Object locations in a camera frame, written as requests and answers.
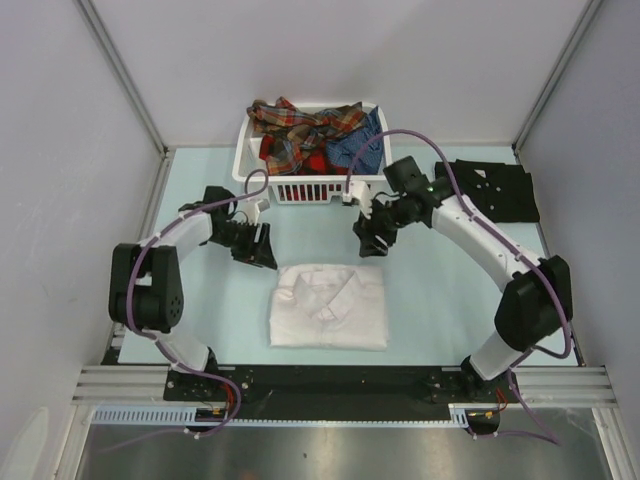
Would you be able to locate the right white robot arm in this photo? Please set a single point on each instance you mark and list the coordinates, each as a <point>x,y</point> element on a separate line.
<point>536,292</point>

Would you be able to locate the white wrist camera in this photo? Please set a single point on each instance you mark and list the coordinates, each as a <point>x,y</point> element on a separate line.
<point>358,193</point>
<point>253,208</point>

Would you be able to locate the blue checked shirt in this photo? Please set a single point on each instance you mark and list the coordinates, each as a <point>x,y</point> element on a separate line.
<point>341,152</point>

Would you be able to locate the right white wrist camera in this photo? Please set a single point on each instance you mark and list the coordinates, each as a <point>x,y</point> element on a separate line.
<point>358,193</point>

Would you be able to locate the white long sleeve shirt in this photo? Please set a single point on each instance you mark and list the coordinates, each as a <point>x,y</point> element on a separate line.
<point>329,306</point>

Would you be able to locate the aluminium corner post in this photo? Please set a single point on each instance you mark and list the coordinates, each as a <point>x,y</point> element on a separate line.
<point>568,51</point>
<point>108,48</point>

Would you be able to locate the left aluminium corner post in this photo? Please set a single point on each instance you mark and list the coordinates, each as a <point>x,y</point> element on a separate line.
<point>108,48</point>

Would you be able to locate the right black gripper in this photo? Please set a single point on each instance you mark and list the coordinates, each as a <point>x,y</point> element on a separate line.
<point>366,230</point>

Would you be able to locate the red black plaid shirt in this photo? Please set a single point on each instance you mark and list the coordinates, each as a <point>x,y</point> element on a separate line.
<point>317,181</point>

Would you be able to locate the brown plaid shirt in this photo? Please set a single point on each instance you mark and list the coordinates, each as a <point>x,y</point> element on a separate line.
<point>292,135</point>

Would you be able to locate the folded black shirt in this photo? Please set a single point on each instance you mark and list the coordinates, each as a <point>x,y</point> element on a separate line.
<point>501,192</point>

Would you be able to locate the white plastic laundry basket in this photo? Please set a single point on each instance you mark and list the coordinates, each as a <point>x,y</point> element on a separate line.
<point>249,143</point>

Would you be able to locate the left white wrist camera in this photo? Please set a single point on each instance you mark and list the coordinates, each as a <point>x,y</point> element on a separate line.
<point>253,208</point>

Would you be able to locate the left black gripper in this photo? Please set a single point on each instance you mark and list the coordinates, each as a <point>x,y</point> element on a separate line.
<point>258,253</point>

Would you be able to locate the right aluminium corner post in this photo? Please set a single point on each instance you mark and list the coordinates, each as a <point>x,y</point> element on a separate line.
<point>568,51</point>

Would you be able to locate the aluminium frame rail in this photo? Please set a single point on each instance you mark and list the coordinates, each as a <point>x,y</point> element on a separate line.
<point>121,385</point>

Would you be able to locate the white slotted cable duct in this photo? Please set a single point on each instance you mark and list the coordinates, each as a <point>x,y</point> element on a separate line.
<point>187,416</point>

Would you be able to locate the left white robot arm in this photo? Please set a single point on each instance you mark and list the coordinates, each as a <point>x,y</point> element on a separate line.
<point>146,292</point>

